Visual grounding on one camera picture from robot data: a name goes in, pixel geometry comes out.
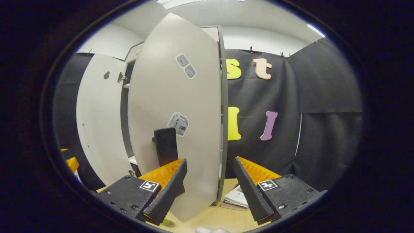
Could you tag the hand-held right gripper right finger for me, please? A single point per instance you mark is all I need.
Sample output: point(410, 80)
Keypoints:
point(250, 194)

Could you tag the white booklet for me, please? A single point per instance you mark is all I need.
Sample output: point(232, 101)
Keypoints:
point(237, 195)

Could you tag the brown book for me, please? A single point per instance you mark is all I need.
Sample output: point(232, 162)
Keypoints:
point(231, 207)

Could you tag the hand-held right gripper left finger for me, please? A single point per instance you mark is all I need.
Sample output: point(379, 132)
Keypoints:
point(171, 194)

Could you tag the black backdrop cloth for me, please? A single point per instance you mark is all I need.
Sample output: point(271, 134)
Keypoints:
point(323, 145)

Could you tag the round cork coaster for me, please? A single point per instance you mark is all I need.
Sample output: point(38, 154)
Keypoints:
point(171, 225)

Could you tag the white and grey cabinet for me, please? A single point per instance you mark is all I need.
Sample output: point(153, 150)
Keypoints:
point(224, 113)

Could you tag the ceiling light panel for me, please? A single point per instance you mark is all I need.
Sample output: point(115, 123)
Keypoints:
point(181, 2)

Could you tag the white cabinet door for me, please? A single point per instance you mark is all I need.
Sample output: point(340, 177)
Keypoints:
point(174, 97)
point(100, 119)

